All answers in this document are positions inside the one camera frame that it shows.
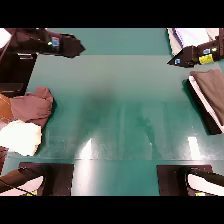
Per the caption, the brown T-shirt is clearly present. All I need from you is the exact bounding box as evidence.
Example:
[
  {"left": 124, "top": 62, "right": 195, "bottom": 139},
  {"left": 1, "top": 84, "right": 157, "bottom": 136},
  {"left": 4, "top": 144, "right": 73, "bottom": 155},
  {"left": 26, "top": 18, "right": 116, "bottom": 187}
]
[{"left": 9, "top": 86, "right": 55, "bottom": 130}]

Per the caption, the white garment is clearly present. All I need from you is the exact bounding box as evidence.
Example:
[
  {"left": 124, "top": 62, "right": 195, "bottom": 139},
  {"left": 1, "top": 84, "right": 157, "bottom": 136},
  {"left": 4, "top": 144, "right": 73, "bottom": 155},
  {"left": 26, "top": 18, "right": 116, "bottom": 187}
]
[
  {"left": 166, "top": 27, "right": 210, "bottom": 57},
  {"left": 0, "top": 120, "right": 43, "bottom": 158},
  {"left": 187, "top": 75, "right": 224, "bottom": 134}
]

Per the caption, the cardboard box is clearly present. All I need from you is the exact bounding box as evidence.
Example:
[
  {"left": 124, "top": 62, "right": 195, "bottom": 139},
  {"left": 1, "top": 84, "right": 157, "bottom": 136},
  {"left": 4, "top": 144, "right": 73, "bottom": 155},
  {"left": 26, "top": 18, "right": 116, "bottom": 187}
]
[{"left": 0, "top": 93, "right": 15, "bottom": 122}]

